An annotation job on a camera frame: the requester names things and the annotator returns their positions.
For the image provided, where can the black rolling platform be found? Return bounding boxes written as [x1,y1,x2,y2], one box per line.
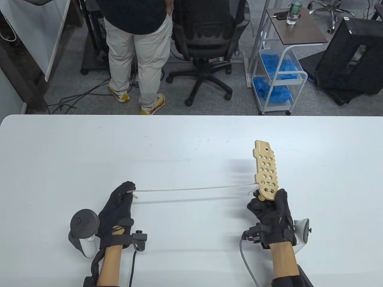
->
[80,39,110,75]

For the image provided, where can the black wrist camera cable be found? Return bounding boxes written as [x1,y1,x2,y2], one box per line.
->
[129,251,137,287]

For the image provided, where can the black mesh frame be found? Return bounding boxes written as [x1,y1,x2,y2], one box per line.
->
[316,17,383,96]

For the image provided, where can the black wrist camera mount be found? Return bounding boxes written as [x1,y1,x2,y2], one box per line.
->
[130,230,148,251]
[242,226,264,243]

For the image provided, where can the white rope with wooden needle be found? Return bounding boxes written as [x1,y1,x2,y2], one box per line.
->
[127,179,274,201]

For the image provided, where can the white rolling cart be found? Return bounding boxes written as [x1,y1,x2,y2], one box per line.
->
[251,45,308,116]

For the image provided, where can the blue plastic bag pile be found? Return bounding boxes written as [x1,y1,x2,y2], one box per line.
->
[261,53,301,80]
[254,77,292,103]

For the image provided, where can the wooden crocodile lacing toy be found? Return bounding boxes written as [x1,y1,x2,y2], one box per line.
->
[253,140,279,201]

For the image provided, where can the black forearm strap pack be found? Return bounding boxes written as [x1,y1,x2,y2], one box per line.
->
[272,265,314,287]
[83,248,105,287]

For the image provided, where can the person's left forearm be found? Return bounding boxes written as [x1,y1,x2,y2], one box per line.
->
[96,245,123,287]

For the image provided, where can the person's left hand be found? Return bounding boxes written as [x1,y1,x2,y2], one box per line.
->
[97,181,136,248]

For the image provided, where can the chrome chair base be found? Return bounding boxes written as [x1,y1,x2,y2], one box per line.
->
[308,0,355,34]

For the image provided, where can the grey white handheld controller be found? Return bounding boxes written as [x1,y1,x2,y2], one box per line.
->
[68,209,100,259]
[293,219,311,255]

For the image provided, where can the person's right hand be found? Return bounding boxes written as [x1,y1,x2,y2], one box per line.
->
[247,188,295,249]

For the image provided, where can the brown top side table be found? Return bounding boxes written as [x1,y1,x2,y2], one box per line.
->
[245,0,329,88]

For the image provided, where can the black office chair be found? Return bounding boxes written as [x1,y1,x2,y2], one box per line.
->
[166,0,250,106]

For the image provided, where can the clear plastic water bottle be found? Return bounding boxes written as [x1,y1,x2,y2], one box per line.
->
[286,1,303,25]

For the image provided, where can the white cable loop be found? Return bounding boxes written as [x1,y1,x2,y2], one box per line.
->
[0,9,17,42]

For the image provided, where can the dark wooden desk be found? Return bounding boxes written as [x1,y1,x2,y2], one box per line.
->
[0,0,84,114]

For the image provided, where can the person's right forearm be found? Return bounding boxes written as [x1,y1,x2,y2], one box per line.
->
[269,242,300,280]

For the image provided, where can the white panel board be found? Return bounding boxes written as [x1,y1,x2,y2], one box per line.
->
[0,0,72,82]

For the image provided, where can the black floor cables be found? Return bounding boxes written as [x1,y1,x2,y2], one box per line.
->
[48,67,165,115]

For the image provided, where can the black flat board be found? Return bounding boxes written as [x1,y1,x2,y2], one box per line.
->
[299,50,371,106]

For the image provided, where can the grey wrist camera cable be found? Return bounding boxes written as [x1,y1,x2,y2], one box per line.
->
[239,239,261,287]

